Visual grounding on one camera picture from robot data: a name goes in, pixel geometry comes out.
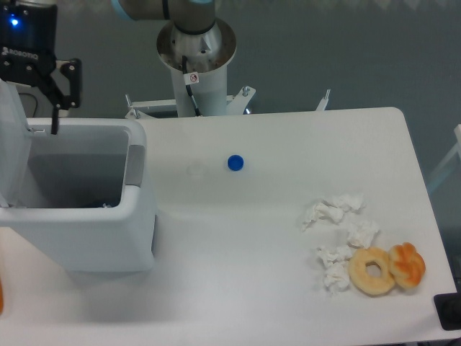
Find white trash can lid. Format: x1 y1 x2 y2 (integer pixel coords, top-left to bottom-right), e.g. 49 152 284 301
1 81 32 208

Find orange object at left edge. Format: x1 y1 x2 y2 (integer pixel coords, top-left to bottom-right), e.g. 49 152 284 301
0 278 5 315

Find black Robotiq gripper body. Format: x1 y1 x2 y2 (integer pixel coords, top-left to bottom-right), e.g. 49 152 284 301
1 2 58 87

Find black cable on pedestal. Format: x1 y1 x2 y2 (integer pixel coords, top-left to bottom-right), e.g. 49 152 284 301
181 54 202 117

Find upper crumpled white tissue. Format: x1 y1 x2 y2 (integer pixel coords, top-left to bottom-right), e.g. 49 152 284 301
301 194 365 231

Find plain ring donut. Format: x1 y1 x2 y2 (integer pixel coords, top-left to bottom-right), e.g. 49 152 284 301
348 247 395 296

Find white metal frame at right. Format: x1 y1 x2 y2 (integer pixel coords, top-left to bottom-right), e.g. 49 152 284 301
426 124 460 195

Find lower crumpled white tissue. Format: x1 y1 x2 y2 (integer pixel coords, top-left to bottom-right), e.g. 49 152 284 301
315 245 352 295

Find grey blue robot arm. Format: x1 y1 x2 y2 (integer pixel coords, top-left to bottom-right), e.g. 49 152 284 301
1 1 215 135

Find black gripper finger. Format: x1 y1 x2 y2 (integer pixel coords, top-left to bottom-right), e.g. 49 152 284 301
37 58 82 135

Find black cable on floor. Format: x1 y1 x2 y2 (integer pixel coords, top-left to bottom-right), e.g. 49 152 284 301
19 92 39 118

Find black device at table corner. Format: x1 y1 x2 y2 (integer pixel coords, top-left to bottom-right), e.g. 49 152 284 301
434 293 460 331

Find blue bottle cap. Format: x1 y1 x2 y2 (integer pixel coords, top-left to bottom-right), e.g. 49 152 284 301
227 154 245 172

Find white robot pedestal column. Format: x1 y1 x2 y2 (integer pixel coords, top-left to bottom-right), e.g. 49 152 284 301
157 19 236 117

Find white trash can body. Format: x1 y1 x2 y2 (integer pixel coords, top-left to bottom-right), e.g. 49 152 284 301
1 118 157 272

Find crumpled white tissue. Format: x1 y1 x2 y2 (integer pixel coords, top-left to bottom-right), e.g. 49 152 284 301
347 221 380 249
301 194 365 231
315 245 352 295

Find orange glazed twisted bread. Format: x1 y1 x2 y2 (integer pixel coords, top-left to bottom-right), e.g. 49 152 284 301
388 242 426 290

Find middle crumpled white tissue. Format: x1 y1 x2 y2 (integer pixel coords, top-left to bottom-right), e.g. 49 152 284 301
347 221 380 249

